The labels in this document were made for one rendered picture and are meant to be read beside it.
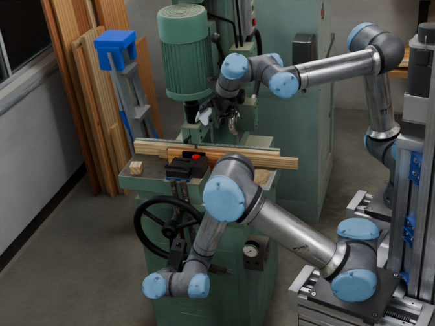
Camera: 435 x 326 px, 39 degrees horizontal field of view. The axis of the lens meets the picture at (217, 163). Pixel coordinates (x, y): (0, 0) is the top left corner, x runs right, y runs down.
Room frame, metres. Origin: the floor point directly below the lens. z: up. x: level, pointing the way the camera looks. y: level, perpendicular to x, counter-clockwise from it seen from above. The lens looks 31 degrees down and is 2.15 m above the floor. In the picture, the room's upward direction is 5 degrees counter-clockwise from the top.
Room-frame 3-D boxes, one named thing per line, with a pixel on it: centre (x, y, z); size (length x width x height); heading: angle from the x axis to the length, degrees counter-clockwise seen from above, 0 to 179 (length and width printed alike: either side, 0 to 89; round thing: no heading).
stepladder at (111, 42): (2.93, 0.40, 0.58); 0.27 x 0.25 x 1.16; 71
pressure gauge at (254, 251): (1.84, -0.10, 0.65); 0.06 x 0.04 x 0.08; 71
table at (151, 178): (2.01, 0.09, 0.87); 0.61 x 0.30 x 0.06; 71
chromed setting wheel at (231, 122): (2.20, -0.08, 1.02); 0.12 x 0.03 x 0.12; 161
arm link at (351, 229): (1.42, -0.39, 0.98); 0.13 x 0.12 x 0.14; 164
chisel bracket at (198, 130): (2.14, 0.07, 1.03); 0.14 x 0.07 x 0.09; 161
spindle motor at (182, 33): (2.12, 0.08, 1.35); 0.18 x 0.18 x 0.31
